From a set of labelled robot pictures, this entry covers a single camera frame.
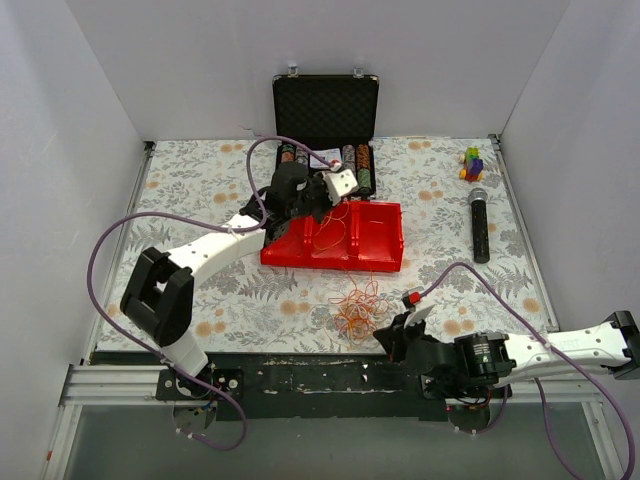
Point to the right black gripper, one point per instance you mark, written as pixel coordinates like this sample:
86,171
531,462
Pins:
406,341

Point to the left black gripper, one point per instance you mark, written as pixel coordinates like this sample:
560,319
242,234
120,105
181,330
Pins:
310,194

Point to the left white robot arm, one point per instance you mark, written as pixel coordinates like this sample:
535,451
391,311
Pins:
159,295

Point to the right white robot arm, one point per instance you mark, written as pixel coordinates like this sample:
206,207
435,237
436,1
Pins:
493,360

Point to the white card deck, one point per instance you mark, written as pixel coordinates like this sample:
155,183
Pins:
325,159

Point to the red plastic compartment tray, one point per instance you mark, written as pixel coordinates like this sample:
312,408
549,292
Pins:
354,236

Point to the black poker chip case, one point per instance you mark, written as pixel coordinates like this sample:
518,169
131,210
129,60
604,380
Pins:
328,112

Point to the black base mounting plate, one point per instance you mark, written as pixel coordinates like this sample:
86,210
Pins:
275,386

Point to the floral patterned table mat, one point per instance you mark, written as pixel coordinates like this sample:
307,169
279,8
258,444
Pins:
249,307

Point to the black handheld microphone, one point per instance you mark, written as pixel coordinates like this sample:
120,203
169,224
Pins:
479,223

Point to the colourful toy block figure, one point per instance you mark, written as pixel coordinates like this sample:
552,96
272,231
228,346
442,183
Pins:
472,165

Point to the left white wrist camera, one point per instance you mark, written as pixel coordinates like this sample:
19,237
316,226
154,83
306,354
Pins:
340,185

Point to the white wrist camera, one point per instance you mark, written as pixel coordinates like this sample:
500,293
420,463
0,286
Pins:
340,185
417,309

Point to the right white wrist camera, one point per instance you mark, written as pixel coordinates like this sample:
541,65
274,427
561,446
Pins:
417,309

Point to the aluminium front rail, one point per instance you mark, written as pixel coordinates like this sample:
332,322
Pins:
112,426

